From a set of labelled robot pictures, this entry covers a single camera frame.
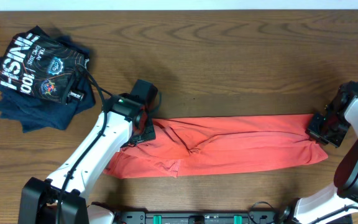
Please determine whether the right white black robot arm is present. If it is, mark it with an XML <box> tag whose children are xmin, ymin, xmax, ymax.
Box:
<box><xmin>275</xmin><ymin>81</ymin><xmax>358</xmax><ymax>224</ymax></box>

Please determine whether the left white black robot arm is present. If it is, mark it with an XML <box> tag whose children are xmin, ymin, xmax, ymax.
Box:
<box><xmin>18</xmin><ymin>80</ymin><xmax>158</xmax><ymax>223</ymax></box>

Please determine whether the red printed t-shirt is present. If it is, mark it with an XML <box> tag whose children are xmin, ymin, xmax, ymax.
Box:
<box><xmin>104</xmin><ymin>114</ymin><xmax>328</xmax><ymax>179</ymax></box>

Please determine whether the navy folded clothes stack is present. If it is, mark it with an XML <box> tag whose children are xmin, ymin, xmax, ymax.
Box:
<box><xmin>0</xmin><ymin>26</ymin><xmax>95</xmax><ymax>133</ymax></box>

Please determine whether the black printed folded t-shirt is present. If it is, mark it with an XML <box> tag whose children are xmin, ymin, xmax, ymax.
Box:
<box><xmin>0</xmin><ymin>31</ymin><xmax>89</xmax><ymax>103</ymax></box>

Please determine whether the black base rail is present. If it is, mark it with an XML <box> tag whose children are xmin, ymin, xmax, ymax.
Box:
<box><xmin>113</xmin><ymin>210</ymin><xmax>278</xmax><ymax>224</ymax></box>

